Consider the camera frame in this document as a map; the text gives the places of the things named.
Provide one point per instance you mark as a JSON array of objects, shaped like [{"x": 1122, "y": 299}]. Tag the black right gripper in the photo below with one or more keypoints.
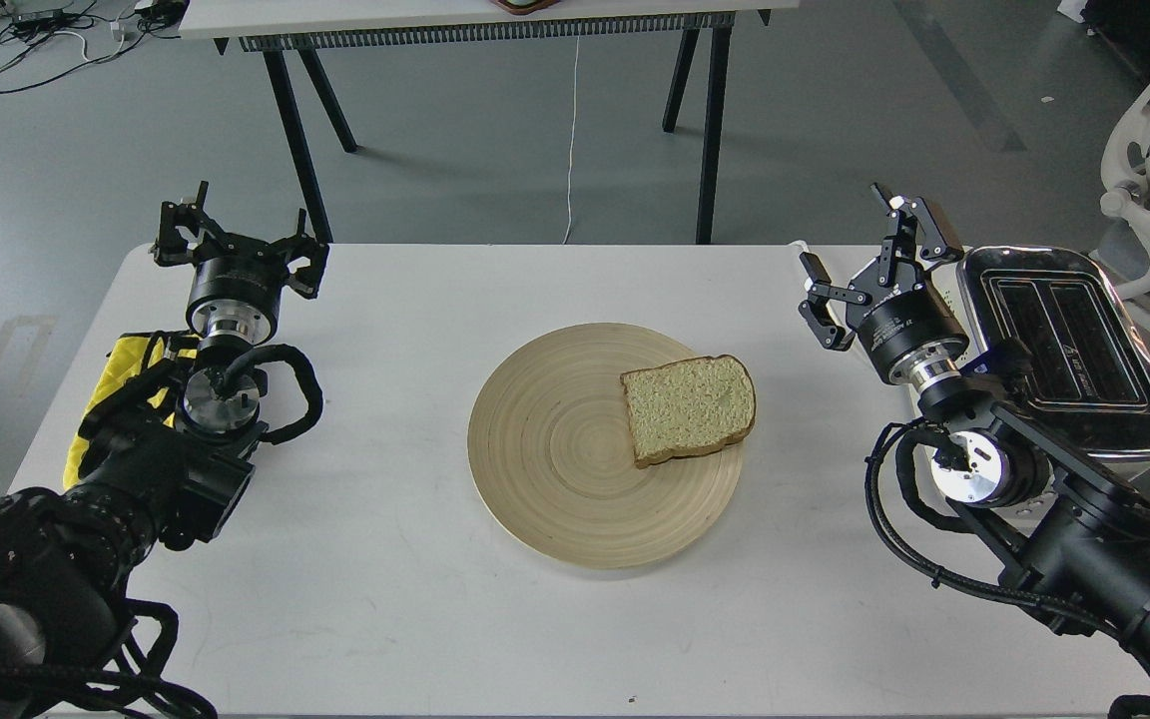
[{"x": 906, "y": 311}]

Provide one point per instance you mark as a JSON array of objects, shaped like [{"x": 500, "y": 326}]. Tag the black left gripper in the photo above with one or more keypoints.
[{"x": 238, "y": 280}]

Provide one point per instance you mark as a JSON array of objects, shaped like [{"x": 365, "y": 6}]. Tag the slice of bread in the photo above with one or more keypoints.
[{"x": 691, "y": 407}]

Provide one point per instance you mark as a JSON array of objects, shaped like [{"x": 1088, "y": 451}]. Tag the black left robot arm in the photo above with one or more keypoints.
[{"x": 166, "y": 459}]

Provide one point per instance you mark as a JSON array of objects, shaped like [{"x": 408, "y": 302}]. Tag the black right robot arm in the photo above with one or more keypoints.
[{"x": 1083, "y": 566}]

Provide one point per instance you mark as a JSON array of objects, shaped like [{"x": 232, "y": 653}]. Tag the white chrome toaster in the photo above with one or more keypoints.
[{"x": 1048, "y": 331}]

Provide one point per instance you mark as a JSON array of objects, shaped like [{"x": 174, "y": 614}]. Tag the yellow cloth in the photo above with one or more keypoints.
[{"x": 130, "y": 356}]

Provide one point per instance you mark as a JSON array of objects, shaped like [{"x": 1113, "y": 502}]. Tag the white background table black legs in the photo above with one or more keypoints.
[{"x": 274, "y": 29}]

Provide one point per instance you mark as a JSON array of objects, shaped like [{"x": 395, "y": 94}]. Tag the round wooden plate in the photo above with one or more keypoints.
[{"x": 552, "y": 455}]

